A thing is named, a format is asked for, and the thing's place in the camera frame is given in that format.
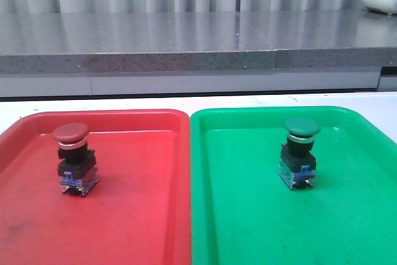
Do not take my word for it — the grey stone counter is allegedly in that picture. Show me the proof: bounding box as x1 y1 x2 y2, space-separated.
1 10 396 99

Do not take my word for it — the green mushroom push button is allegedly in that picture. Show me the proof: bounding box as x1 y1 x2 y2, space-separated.
279 117 321 190

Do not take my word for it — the red plastic tray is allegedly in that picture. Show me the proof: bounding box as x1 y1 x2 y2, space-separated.
1 109 192 264

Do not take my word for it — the green plastic tray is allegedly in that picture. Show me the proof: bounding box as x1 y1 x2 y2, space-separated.
190 106 396 264

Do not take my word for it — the red mushroom push button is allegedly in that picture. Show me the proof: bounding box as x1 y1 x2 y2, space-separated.
53 122 99 197

